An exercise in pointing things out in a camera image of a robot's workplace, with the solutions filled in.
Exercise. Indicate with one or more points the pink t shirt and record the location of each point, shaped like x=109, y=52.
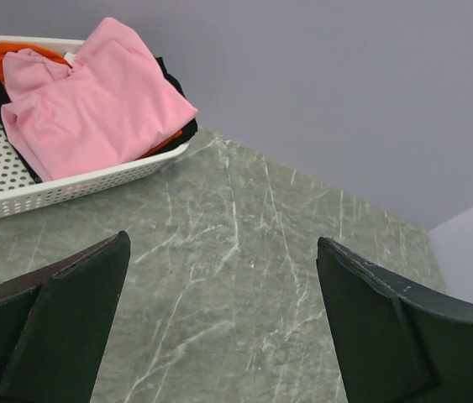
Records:
x=110, y=106

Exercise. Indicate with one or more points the white perforated plastic basket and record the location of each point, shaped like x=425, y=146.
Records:
x=18, y=193

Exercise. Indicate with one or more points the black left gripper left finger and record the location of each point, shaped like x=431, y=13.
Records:
x=55, y=323

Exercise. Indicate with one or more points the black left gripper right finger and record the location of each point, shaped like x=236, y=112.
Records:
x=395, y=339

